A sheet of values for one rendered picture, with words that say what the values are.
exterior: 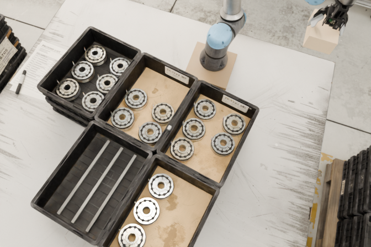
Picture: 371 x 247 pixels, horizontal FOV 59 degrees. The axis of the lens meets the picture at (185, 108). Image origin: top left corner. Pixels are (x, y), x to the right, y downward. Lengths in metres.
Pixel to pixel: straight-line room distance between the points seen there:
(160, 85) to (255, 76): 0.54
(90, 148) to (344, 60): 2.24
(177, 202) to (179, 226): 0.10
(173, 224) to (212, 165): 0.29
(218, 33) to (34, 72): 0.97
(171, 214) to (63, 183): 0.46
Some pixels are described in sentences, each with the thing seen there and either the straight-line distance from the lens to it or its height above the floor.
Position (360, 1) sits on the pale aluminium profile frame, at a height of 0.14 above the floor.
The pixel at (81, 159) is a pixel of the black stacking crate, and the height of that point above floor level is 0.83.
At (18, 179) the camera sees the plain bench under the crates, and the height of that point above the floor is 0.70.
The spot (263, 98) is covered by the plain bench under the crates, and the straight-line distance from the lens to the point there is 1.76.
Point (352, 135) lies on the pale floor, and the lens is 2.72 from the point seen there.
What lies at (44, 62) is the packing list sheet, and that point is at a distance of 1.91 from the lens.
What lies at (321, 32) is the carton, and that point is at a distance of 1.53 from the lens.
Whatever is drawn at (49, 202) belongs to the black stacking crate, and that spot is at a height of 0.83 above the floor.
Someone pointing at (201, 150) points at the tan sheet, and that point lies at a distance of 1.44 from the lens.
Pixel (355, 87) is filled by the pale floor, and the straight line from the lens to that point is 2.94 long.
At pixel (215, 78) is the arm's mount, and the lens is 1.73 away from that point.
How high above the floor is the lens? 2.19
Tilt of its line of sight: 64 degrees down
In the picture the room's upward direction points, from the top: 7 degrees clockwise
